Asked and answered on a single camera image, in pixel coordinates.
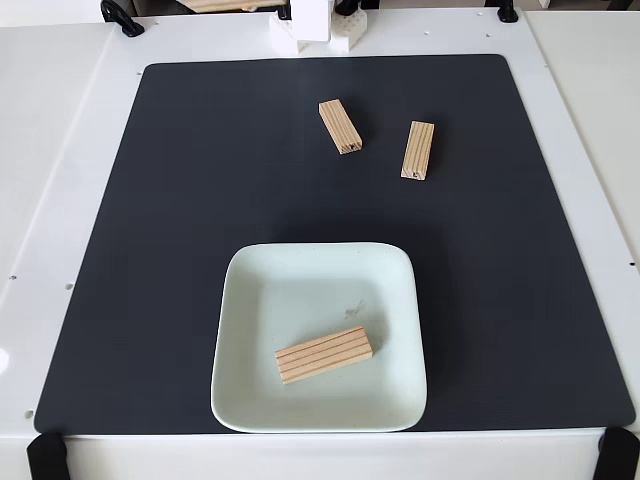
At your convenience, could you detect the pale green square plate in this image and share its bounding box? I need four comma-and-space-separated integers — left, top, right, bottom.
209, 242, 429, 434

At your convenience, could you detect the grooved wooden block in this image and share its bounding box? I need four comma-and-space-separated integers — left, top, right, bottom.
274, 326, 375, 386
318, 98, 364, 155
399, 120, 435, 182
177, 0, 287, 14

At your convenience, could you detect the black rubber mat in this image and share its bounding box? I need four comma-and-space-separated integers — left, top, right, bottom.
33, 53, 636, 435

